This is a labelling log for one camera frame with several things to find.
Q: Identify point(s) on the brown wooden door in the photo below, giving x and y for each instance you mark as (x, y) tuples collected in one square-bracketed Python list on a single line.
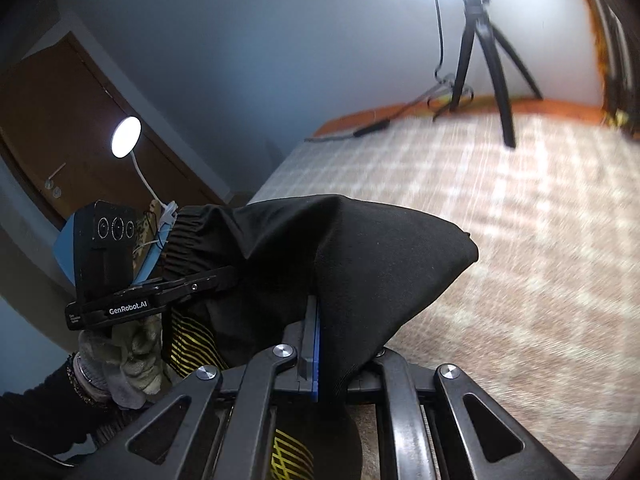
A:
[(58, 115)]

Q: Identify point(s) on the black pants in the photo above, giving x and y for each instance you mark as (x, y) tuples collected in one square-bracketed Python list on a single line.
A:
[(371, 267)]

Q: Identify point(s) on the gloved left hand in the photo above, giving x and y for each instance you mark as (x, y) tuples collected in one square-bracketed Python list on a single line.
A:
[(122, 364)]

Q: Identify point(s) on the left forearm black sleeve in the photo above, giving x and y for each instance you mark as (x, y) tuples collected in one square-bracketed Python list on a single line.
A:
[(46, 421)]

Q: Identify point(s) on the black camera tripod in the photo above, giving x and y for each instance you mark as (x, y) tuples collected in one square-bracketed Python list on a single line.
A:
[(478, 26)]

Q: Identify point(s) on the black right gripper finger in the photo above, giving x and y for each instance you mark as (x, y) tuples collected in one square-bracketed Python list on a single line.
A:
[(309, 352)]

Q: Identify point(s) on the black yellow striped shirt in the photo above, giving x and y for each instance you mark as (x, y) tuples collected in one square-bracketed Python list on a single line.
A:
[(190, 345)]

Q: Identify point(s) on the white round desk lamp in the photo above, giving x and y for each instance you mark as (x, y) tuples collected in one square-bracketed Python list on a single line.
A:
[(124, 139)]

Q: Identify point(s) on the blue chair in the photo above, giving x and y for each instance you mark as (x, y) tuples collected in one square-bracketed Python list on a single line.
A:
[(63, 248)]

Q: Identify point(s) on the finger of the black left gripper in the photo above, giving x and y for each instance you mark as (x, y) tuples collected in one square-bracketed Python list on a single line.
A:
[(163, 292)]

